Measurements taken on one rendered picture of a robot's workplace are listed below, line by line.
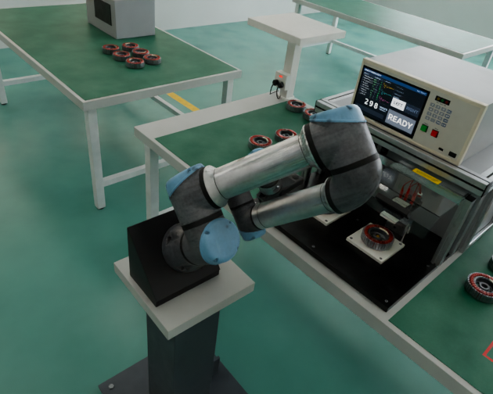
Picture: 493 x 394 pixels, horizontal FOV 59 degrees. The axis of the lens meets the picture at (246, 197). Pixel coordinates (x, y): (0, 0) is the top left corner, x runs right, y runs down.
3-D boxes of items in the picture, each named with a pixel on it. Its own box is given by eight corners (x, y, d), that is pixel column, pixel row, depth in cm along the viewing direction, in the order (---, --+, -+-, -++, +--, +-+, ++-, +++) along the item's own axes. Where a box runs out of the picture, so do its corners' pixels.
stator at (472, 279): (476, 306, 139) (481, 298, 137) (457, 280, 148) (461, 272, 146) (506, 302, 142) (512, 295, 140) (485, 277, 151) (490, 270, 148)
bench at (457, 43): (433, 130, 429) (463, 54, 385) (282, 60, 546) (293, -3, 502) (472, 110, 482) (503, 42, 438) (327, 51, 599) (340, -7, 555)
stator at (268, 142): (257, 155, 201) (258, 148, 199) (243, 144, 208) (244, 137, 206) (275, 149, 207) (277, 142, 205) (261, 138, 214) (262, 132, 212)
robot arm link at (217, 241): (191, 273, 120) (215, 272, 108) (172, 228, 119) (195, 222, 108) (224, 255, 126) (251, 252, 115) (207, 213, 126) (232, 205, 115)
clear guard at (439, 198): (422, 240, 122) (430, 223, 119) (354, 197, 136) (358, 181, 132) (472, 202, 142) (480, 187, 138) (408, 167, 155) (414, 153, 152)
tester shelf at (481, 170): (481, 198, 132) (487, 185, 129) (313, 111, 170) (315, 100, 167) (532, 158, 158) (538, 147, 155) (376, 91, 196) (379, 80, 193)
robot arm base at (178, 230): (174, 281, 127) (189, 281, 119) (153, 234, 126) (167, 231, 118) (214, 259, 136) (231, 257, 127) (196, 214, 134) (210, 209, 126)
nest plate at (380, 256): (380, 264, 147) (381, 261, 146) (345, 239, 155) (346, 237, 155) (404, 247, 156) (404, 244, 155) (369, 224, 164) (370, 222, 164)
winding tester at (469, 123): (458, 166, 137) (486, 105, 125) (347, 112, 161) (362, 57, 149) (505, 136, 160) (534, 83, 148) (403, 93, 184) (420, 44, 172)
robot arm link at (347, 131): (174, 234, 114) (379, 159, 94) (152, 181, 113) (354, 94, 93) (193, 223, 125) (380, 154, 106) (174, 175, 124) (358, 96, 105)
